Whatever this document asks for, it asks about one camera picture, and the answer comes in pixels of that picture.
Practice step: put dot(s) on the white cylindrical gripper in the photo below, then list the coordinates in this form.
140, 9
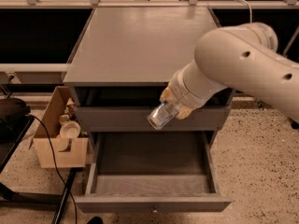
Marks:
181, 90

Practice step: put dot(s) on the silver redbull can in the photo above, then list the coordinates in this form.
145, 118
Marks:
161, 115

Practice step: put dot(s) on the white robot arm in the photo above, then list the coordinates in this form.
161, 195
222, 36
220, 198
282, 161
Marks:
243, 58

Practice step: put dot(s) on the grey wooden drawer cabinet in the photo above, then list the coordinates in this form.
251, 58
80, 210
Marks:
127, 55

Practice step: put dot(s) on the open grey middle drawer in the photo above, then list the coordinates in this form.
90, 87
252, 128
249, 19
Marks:
152, 172

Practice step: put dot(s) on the closed grey top drawer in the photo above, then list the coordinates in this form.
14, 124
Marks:
134, 119

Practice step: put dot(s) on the cardboard box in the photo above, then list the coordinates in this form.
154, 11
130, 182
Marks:
53, 150

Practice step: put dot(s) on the black bag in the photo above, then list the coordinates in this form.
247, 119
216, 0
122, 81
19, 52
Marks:
12, 109

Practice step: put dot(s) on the black side table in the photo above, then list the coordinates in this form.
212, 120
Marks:
7, 195

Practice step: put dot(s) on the grey metal rail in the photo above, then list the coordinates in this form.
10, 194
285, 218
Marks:
32, 73

